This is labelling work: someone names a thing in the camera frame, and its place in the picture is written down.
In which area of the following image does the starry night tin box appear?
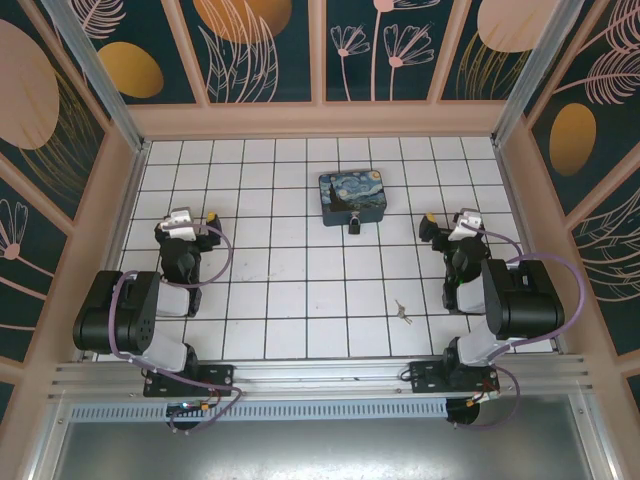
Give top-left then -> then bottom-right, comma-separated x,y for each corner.
318,169 -> 386,227

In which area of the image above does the grey sheet metal panel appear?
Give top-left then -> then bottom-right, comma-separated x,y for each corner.
29,394 -> 621,480

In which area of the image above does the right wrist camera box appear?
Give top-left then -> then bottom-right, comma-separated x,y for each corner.
448,209 -> 483,242

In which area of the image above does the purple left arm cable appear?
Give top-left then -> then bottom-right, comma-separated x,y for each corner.
110,223 -> 245,435

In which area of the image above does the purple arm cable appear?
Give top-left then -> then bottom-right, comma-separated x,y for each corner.
452,222 -> 587,431
110,223 -> 245,435

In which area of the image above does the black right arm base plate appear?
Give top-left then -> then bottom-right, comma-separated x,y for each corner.
408,360 -> 501,394

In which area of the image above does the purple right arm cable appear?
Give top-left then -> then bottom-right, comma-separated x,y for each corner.
452,222 -> 587,431

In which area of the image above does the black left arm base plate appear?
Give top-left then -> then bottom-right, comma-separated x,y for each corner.
143,363 -> 236,399

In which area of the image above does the aluminium frame post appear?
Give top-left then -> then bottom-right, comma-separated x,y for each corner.
490,0 -> 574,146
39,0 -> 151,154

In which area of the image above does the aluminium mounting rail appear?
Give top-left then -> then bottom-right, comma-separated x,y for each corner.
47,353 -> 596,401

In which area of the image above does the slotted grey cable duct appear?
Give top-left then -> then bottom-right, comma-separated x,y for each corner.
69,399 -> 449,421

